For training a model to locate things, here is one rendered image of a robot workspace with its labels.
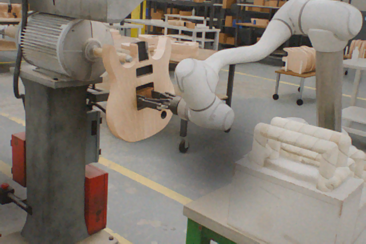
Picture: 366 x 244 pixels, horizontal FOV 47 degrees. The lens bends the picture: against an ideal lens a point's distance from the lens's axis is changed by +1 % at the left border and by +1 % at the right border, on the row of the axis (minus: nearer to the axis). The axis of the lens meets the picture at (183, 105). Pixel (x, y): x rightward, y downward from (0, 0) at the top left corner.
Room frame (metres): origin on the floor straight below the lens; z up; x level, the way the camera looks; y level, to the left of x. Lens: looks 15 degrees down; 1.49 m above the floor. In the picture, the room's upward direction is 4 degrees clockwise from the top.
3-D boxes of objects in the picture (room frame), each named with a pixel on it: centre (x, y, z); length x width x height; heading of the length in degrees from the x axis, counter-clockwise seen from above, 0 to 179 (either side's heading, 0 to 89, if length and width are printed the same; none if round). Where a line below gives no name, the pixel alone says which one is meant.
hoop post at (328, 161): (0.87, -0.32, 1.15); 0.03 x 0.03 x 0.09
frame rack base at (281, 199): (0.95, -0.29, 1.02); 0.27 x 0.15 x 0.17; 53
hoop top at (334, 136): (0.98, -0.31, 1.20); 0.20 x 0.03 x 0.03; 52
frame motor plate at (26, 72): (1.84, 0.58, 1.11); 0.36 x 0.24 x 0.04; 50
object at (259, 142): (0.97, -0.19, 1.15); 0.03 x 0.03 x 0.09
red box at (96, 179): (1.97, 0.47, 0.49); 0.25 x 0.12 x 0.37; 50
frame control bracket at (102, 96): (1.89, 0.34, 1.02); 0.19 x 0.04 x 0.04; 140
